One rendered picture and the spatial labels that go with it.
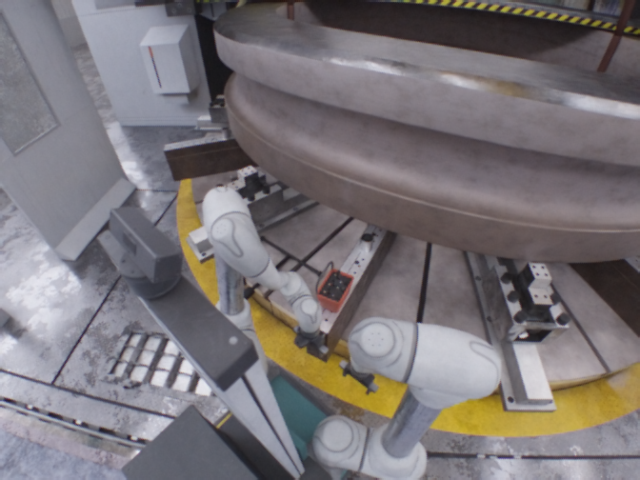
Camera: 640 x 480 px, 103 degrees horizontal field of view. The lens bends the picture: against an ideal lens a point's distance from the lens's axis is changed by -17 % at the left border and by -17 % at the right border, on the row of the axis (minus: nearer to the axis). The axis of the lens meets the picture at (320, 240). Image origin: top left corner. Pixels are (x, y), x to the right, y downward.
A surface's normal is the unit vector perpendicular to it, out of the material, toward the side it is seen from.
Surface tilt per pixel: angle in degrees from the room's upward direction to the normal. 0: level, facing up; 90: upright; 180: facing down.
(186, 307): 0
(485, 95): 90
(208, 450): 0
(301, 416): 0
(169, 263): 90
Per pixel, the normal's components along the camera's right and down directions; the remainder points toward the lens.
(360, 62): -0.38, -0.07
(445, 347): -0.04, -0.58
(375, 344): -0.26, -0.44
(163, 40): -0.05, -0.36
